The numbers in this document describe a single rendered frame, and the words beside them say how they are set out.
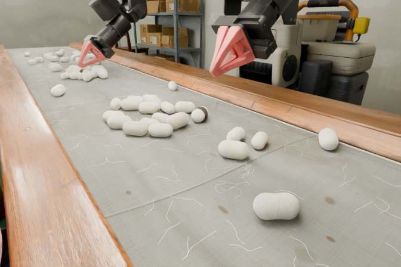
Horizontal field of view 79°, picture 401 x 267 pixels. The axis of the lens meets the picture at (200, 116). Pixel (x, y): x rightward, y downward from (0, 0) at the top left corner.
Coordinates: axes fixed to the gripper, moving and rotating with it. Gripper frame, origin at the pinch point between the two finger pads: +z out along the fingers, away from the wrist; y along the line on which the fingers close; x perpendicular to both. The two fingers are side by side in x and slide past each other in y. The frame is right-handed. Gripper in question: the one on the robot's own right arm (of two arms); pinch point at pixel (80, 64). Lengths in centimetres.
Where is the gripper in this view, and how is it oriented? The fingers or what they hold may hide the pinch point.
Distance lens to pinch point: 83.2
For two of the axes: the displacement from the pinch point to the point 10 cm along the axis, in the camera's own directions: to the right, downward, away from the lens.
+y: 6.4, 2.9, -7.1
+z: -6.0, 7.7, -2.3
